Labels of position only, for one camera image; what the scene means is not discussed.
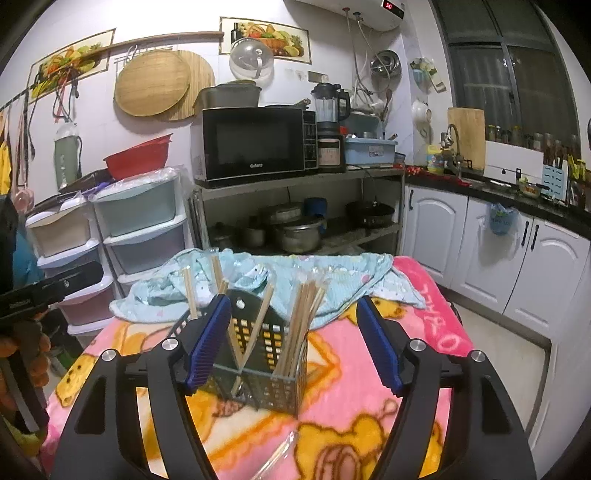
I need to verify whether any black countertop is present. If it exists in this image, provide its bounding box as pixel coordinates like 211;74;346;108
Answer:
404;170;591;241

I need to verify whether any round bamboo tray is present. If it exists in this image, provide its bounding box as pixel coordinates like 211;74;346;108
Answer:
114;49;191;118

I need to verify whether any black cooking pan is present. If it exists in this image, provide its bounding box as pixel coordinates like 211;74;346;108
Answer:
346;199;397;228

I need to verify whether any light blue printed cloth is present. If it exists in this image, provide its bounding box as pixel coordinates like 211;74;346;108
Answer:
110;248;426;329

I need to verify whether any wooden wall rail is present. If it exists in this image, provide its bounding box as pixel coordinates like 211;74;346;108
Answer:
81;31;225;61

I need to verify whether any light blue knife block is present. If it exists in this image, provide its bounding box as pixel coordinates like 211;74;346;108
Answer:
541;163;569;202

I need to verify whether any white hanging pot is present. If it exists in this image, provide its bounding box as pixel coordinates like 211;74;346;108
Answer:
412;99;434;125

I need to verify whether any row of spice jars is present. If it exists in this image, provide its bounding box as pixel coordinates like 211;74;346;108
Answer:
487;124;581;157

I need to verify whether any white kitchen cabinet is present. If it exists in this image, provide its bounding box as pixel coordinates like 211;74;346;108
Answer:
399;178;591;370

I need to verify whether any fruit wall poster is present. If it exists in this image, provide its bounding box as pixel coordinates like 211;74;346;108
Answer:
28;28;116;100
219;16;312;65

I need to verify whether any dark window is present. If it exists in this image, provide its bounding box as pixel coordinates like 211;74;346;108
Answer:
431;0;583;148

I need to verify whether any round bamboo mat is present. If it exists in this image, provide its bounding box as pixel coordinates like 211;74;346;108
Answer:
154;50;216;121

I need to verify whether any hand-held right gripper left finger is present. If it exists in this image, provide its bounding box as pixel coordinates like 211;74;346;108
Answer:
51;293;232;480

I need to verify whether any blue plastic bag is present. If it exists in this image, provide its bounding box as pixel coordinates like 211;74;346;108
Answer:
487;202;519;236

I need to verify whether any wooden chopstick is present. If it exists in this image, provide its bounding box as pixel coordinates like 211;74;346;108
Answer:
183;267;199;320
231;281;276;398
210;254;228;296

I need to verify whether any bundle of wooden chopsticks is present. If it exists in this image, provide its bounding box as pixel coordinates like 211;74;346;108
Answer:
272;279;328;377

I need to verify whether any large steel pot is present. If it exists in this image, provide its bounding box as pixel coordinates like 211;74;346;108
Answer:
272;217;327;254

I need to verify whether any green water bottle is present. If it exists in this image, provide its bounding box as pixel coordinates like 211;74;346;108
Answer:
54;122;83;191

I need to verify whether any wall flower holder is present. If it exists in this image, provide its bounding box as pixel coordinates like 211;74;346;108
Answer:
410;56;447;93

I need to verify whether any steel faucet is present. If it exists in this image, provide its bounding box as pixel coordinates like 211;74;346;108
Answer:
441;124;465;180

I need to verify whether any white plastic drawer cabinet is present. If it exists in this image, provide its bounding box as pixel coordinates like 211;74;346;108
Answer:
90;166;195;301
25;198;116;337

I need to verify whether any black microwave oven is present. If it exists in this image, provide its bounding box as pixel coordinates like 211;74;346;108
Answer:
191;106;319;188

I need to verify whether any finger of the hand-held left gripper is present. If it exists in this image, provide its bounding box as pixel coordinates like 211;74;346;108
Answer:
28;261;105;306

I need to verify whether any metal shelf rack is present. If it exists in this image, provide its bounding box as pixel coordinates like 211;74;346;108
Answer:
189;167;407;259

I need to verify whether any dark green utensil basket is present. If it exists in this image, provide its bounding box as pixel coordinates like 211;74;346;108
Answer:
164;288;309;418

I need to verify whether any clear dome lid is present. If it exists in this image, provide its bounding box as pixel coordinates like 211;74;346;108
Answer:
229;38;275;80

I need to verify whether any blue dish rack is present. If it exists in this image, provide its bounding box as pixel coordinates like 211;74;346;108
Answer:
344;137;399;167

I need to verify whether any pink yellow printed blanket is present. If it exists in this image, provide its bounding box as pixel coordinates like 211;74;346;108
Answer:
39;256;476;480

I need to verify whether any grey green plastic basin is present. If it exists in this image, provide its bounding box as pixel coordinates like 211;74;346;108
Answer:
193;80;263;110

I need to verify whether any clear plastic packet of straws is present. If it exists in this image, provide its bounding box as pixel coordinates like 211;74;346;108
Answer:
252;429;302;480

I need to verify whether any red plastic basin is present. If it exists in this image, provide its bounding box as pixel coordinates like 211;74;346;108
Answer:
103;134;174;182

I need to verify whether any person's left hand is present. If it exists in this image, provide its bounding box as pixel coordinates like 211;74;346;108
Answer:
0;318;52;386

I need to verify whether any hanging steel colander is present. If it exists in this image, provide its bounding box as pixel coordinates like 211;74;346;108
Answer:
369;48;403;93

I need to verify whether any white water heater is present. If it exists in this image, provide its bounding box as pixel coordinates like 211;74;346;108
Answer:
342;0;407;33

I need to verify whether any black blender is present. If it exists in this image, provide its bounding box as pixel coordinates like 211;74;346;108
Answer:
310;82;352;174

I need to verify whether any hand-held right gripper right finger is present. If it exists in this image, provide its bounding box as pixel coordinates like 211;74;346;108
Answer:
355;295;536;480

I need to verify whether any small steel pot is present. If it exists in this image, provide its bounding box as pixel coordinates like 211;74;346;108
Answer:
208;222;236;250
242;217;267;248

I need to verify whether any wooden cutting board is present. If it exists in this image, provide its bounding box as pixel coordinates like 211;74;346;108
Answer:
447;107;486;172

